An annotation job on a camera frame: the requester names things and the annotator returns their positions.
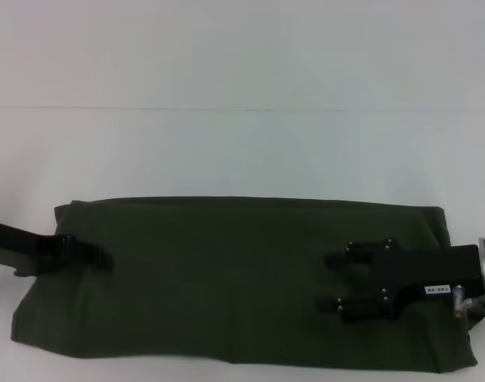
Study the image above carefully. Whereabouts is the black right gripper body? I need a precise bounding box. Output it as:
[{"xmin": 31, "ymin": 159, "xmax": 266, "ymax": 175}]
[{"xmin": 368, "ymin": 243, "xmax": 483, "ymax": 308}]

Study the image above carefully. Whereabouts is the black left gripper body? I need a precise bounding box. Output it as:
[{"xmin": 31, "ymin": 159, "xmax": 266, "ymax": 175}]
[{"xmin": 0, "ymin": 220, "xmax": 69, "ymax": 278}]

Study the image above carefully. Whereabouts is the dark green t-shirt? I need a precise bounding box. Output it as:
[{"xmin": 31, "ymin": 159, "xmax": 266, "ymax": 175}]
[{"xmin": 10, "ymin": 195, "xmax": 485, "ymax": 377}]

